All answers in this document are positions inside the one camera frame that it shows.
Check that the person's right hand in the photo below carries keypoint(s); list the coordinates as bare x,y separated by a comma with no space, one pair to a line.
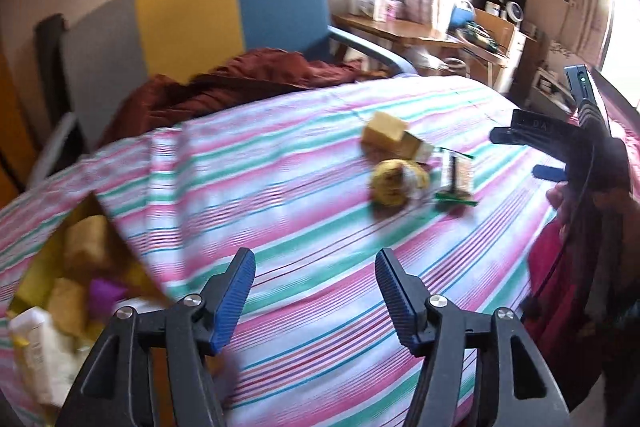
557,202

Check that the pink green striped bedsheet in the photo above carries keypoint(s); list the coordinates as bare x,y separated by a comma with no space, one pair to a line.
300,217

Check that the small white fan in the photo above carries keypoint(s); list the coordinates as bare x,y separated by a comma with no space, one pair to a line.
512,13

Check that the maroon blanket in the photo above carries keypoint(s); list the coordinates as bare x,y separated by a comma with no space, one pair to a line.
240,82

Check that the gold cardboard box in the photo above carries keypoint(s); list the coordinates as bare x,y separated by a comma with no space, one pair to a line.
42,267

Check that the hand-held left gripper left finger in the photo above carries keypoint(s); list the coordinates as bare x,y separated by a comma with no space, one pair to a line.
232,302

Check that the small tan carton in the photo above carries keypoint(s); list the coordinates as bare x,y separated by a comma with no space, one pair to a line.
416,149

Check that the yellow mesh scrubber ball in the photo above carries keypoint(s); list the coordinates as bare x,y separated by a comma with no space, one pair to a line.
395,182

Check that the black rolled mat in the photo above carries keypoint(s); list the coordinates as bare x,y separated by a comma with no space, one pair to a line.
49,37

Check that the wooden wardrobe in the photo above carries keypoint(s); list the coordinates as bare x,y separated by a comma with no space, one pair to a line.
10,132

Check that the wooden shelf cabinet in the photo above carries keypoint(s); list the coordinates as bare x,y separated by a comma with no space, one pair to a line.
502,42

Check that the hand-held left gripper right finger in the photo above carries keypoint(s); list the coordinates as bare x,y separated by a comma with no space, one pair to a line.
395,297

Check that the pink small box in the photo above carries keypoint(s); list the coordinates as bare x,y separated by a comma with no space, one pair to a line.
394,9

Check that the clear packet with green edges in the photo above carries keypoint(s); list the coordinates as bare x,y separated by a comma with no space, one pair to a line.
455,177

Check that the wooden desk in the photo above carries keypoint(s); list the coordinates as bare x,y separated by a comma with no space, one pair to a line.
400,32

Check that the white plastic bottle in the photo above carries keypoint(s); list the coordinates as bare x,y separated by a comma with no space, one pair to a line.
42,352

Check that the purple small container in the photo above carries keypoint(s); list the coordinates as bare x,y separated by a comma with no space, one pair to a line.
106,299

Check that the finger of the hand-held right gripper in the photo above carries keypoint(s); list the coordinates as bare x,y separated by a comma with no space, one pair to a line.
540,127
550,173

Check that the blue container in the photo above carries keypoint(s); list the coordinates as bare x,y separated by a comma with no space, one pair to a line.
462,14

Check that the grey yellow blue sofa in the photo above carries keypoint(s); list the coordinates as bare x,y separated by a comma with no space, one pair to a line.
190,17

